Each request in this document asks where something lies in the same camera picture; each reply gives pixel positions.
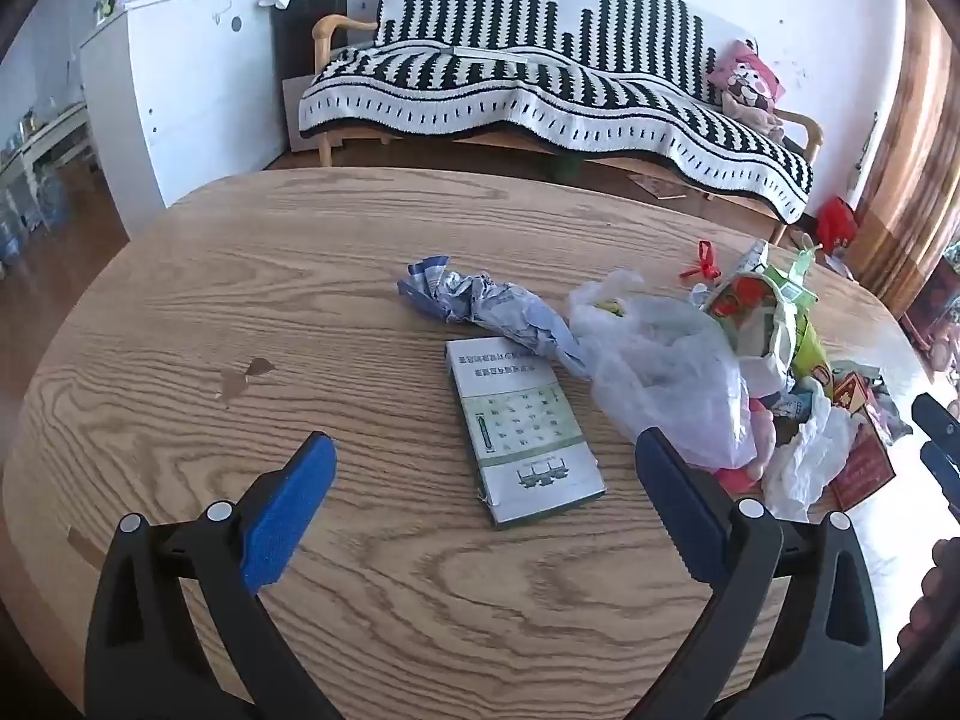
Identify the green white booklet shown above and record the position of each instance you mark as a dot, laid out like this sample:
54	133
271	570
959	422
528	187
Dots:
521	427

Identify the flat cardboard piece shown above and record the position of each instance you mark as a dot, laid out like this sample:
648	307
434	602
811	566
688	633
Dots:
667	186

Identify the flat white book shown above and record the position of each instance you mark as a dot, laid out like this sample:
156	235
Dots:
495	54

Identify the wooden sofa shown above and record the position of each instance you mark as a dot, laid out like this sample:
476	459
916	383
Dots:
330	34

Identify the crumpled blue white paper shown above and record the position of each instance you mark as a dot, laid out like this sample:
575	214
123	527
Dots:
491	307

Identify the black cabinet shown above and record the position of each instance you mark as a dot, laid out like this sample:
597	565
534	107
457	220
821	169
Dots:
296	37

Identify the white cabinet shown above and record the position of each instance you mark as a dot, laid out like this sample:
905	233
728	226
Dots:
195	82

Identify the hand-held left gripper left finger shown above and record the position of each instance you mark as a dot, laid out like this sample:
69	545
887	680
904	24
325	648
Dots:
292	517

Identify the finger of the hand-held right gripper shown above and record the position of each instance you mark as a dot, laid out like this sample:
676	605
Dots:
936	416
941	469

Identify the water bottles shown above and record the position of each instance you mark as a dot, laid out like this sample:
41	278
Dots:
30	217

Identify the red bag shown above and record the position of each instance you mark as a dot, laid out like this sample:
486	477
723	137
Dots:
836	225

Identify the white side desk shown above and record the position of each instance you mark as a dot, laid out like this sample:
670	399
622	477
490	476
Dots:
52	139

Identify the red paper packet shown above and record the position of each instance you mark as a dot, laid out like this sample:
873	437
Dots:
862	472

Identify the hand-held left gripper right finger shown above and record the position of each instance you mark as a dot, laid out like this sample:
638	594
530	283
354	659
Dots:
679	502

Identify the white plastic bag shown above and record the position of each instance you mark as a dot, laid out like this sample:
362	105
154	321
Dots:
806	457

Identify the clear plastic bag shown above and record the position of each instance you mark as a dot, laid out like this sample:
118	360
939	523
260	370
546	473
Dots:
660	367

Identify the brown curtain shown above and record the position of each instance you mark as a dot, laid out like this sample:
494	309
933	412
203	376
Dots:
911	150

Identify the green carton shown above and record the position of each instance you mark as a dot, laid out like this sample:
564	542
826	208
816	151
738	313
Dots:
793	281

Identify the red ribbon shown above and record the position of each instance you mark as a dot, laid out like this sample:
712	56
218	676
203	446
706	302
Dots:
701	262

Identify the sofa with striped blanket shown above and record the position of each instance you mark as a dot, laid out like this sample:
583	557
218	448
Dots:
525	82

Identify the pink plush toy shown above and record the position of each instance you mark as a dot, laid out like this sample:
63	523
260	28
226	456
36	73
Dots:
746	86

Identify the leaning cardboard sheet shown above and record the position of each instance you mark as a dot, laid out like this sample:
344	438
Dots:
296	109

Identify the person's right hand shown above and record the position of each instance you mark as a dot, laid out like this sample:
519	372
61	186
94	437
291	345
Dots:
934	592

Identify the green snack packet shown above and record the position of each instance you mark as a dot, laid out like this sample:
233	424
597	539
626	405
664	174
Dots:
811	349

